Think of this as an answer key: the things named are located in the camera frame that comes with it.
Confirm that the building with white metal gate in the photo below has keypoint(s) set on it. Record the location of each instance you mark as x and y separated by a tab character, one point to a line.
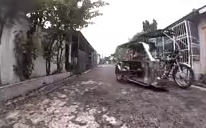
199	43

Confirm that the leafy green tree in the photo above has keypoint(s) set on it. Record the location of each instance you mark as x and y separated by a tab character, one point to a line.
59	26

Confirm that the dark building with roof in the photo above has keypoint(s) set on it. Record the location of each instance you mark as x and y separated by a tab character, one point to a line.
81	53

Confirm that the pale concrete wall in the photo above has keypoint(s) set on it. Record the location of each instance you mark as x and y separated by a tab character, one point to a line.
6	56

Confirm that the motorcycle with sidecar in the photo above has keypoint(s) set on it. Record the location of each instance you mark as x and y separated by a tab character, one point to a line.
147	68

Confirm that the distant tall trees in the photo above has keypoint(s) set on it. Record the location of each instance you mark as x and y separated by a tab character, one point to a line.
149	25

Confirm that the climbing plant on wall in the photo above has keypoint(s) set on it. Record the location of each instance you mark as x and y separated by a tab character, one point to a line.
22	55

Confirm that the raised concrete kerb strip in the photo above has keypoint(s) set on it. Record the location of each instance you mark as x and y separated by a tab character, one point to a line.
27	85

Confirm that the grey cracked concrete road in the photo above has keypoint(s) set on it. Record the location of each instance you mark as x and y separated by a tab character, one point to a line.
101	100

